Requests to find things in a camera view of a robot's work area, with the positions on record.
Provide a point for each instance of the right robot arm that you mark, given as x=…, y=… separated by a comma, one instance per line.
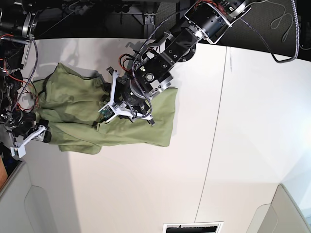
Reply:
x=18, y=95

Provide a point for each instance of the aluminium table leg post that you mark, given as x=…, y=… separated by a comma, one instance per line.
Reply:
x=149, y=24

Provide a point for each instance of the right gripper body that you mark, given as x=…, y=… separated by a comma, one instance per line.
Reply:
x=24, y=124

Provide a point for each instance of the green t-shirt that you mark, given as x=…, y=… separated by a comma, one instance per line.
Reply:
x=70, y=103

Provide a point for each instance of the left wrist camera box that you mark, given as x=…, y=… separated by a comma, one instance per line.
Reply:
x=108, y=113

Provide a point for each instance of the white vent frame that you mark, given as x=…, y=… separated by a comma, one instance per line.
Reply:
x=207, y=227

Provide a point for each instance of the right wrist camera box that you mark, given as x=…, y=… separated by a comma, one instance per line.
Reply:
x=18, y=151

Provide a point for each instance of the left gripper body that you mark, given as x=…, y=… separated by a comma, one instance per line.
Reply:
x=126, y=100

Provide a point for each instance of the white power strip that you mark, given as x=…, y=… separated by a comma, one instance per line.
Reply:
x=79, y=9

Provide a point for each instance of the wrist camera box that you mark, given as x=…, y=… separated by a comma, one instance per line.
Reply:
x=108, y=113
x=18, y=151

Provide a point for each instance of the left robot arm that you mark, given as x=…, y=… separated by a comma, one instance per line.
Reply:
x=149, y=74

